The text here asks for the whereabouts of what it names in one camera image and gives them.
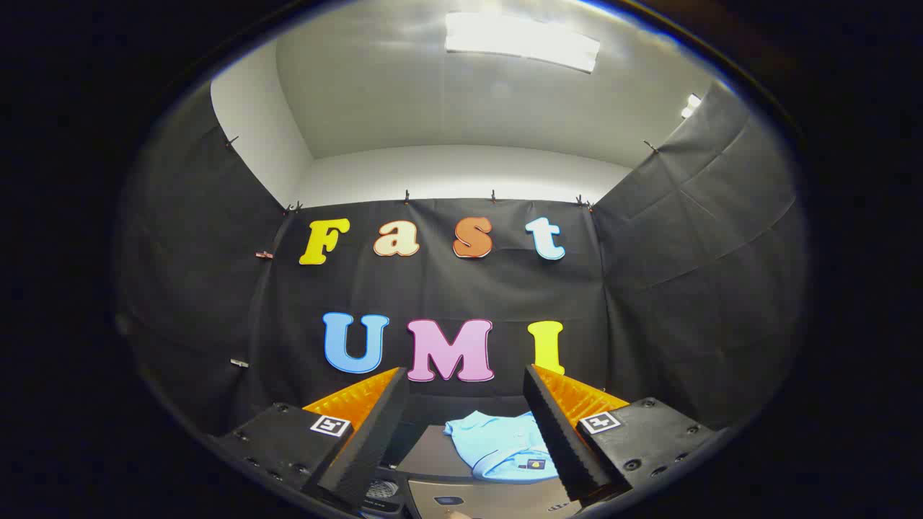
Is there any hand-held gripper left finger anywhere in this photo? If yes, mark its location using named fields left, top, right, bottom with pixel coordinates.
left=215, top=366, right=410, bottom=510

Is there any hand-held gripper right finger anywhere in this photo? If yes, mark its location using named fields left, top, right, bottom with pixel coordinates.
left=522, top=363, right=716, bottom=505

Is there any washing machine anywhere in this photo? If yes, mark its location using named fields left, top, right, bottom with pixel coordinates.
left=359, top=424, right=410, bottom=519

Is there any light blue shirt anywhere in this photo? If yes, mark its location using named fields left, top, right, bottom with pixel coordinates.
left=443, top=411, right=563, bottom=482

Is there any grey metal appliance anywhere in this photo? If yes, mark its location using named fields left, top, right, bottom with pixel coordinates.
left=395, top=424, right=581, bottom=519

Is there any black backdrop cloth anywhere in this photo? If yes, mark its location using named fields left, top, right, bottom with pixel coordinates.
left=115, top=79, right=808, bottom=440

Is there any large rectangular ceiling light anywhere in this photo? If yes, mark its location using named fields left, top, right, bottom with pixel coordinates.
left=445, top=11, right=601, bottom=74

